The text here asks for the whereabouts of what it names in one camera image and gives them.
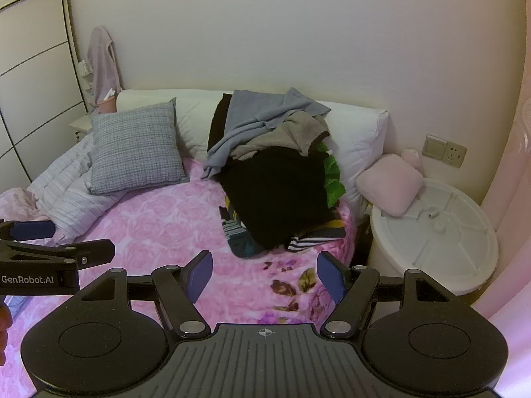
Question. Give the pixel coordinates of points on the lilac hanging towel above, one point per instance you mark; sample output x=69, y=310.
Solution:
x=103, y=66

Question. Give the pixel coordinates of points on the green garment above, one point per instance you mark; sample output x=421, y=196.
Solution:
x=334, y=178

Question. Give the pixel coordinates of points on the pink plush cushion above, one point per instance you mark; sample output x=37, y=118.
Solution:
x=388, y=182

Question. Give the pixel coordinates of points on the black white striped garment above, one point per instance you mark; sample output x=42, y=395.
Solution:
x=303, y=242

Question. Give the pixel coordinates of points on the grey-blue shirt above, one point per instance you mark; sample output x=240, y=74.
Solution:
x=253, y=112

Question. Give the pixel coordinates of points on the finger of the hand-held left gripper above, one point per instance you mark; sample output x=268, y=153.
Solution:
x=91, y=251
x=33, y=230

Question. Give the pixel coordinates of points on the pink curtain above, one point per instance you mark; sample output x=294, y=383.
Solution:
x=510, y=215

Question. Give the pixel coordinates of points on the pale pink blanket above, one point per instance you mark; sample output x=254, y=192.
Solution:
x=16, y=203

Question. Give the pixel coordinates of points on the pink floral bed sheet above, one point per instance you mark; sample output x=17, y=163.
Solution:
x=166, y=224

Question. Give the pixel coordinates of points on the pink plush toy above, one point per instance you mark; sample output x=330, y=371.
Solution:
x=410, y=157

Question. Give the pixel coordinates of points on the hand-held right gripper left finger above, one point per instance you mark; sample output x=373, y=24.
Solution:
x=201, y=275

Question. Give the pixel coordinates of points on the teal patterned garment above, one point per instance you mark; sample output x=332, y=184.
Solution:
x=244, y=244

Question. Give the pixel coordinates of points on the person's left hand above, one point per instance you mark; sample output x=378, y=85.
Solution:
x=4, y=327

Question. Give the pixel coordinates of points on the beige wall switch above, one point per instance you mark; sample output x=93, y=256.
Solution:
x=434, y=146

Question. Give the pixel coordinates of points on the white nightstand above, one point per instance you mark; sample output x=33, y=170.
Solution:
x=83, y=124

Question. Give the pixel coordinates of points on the light pink crumpled blanket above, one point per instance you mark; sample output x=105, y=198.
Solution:
x=70, y=199

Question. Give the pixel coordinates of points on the white wardrobe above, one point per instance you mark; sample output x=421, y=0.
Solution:
x=33, y=91

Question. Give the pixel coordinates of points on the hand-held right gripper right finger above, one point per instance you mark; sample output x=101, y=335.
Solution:
x=332, y=275

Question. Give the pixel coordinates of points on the grey checked cushion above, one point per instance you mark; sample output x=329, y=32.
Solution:
x=132, y=149

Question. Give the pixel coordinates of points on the beige wall socket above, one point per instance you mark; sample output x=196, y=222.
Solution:
x=455, y=155

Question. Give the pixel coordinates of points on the taupe garment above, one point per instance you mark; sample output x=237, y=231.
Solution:
x=290, y=132

